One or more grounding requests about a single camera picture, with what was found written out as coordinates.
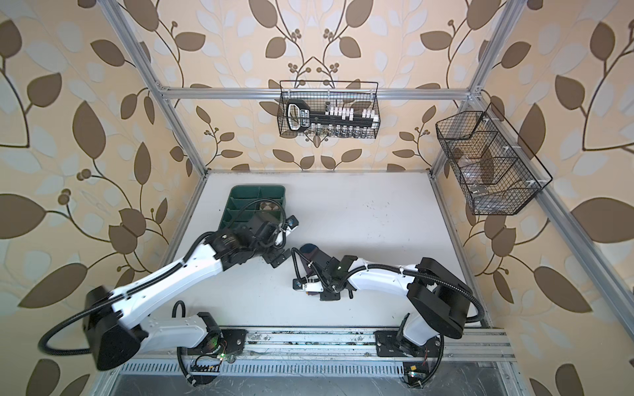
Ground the brown argyle sock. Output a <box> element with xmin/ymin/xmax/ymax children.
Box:
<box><xmin>259</xmin><ymin>201</ymin><xmax>280</xmax><ymax>211</ymax></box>

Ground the green divided organizer tray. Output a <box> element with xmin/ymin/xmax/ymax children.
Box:
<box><xmin>218</xmin><ymin>184</ymin><xmax>286</xmax><ymax>229</ymax></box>

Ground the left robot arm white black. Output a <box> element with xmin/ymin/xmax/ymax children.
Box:
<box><xmin>38</xmin><ymin>211</ymin><xmax>299</xmax><ymax>371</ymax></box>

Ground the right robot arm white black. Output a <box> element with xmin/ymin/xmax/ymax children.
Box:
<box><xmin>291</xmin><ymin>244</ymin><xmax>485</xmax><ymax>389</ymax></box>

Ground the black tool set in basket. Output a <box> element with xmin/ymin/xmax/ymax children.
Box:
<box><xmin>277</xmin><ymin>99</ymin><xmax>381</xmax><ymax>139</ymax></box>

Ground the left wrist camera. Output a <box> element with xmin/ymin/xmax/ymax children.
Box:
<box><xmin>285</xmin><ymin>215</ymin><xmax>299</xmax><ymax>229</ymax></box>

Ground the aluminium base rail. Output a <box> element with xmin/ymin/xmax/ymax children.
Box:
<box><xmin>117</xmin><ymin>327</ymin><xmax>516</xmax><ymax>378</ymax></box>

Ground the black wire basket back wall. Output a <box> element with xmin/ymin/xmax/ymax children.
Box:
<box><xmin>277</xmin><ymin>79</ymin><xmax>381</xmax><ymax>140</ymax></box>

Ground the black wire basket wall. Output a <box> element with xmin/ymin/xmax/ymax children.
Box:
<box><xmin>435</xmin><ymin>103</ymin><xmax>553</xmax><ymax>215</ymax></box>
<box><xmin>277</xmin><ymin>79</ymin><xmax>381</xmax><ymax>140</ymax></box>

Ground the black wire basket right wall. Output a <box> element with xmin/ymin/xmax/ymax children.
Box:
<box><xmin>435</xmin><ymin>103</ymin><xmax>553</xmax><ymax>215</ymax></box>

